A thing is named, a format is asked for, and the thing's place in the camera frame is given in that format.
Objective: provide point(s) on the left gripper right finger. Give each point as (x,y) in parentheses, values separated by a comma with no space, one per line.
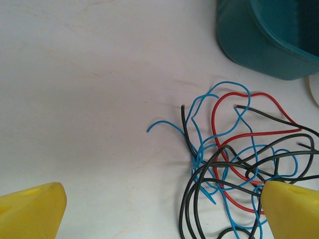
(294,214)

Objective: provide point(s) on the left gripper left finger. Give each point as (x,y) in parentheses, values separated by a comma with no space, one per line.
(32,211)

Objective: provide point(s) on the white plastic bin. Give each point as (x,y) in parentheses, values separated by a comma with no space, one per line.
(315,92)

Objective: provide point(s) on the teal plastic bin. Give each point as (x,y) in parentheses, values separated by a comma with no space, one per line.
(249,44)

